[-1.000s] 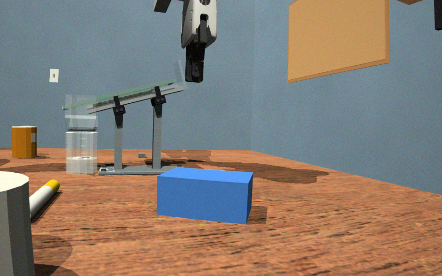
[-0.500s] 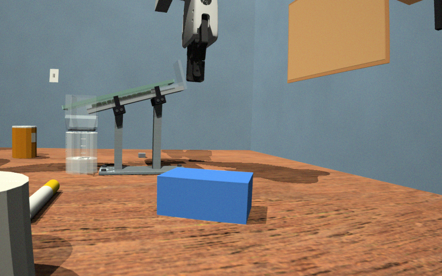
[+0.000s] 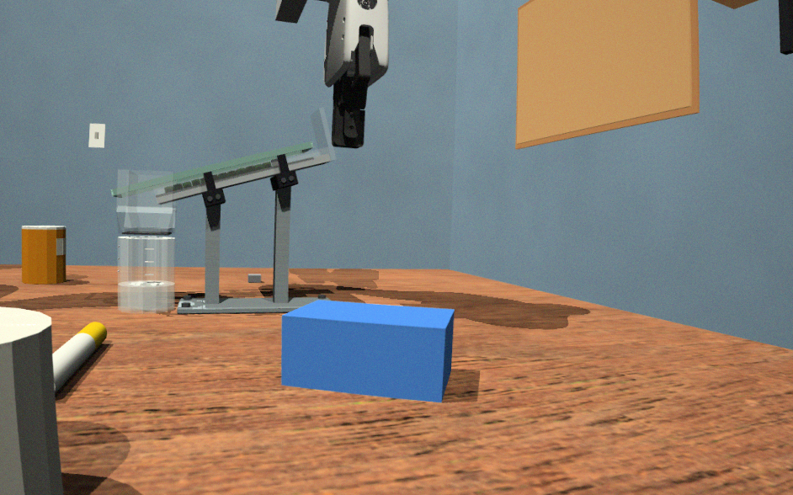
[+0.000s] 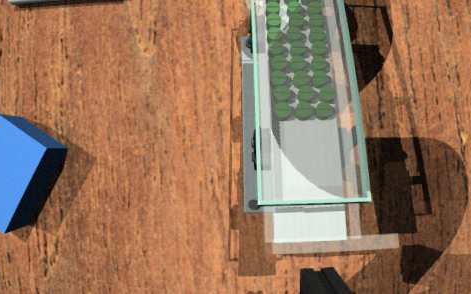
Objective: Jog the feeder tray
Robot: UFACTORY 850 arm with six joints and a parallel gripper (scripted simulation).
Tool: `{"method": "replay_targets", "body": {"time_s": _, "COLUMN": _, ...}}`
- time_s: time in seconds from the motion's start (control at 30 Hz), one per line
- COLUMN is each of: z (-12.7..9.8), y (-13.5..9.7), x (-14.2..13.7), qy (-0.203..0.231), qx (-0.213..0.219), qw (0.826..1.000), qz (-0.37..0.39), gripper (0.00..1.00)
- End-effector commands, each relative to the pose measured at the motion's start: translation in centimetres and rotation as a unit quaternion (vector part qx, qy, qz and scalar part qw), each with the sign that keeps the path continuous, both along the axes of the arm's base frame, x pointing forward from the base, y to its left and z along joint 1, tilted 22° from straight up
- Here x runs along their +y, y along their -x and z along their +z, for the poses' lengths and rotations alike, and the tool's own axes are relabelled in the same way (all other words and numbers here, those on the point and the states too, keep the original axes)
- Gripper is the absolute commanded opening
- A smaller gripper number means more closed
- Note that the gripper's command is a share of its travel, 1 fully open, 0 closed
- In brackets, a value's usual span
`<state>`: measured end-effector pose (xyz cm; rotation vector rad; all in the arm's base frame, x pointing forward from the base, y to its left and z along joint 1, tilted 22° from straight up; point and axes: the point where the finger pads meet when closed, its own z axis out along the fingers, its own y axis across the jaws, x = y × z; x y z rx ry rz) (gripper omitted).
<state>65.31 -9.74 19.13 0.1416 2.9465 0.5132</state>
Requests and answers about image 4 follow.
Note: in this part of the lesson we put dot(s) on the blue rectangular block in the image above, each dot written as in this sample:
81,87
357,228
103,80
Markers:
29,159

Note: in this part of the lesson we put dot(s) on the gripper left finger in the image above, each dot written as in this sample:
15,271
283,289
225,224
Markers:
312,283

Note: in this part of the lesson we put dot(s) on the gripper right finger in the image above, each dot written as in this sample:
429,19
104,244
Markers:
334,282

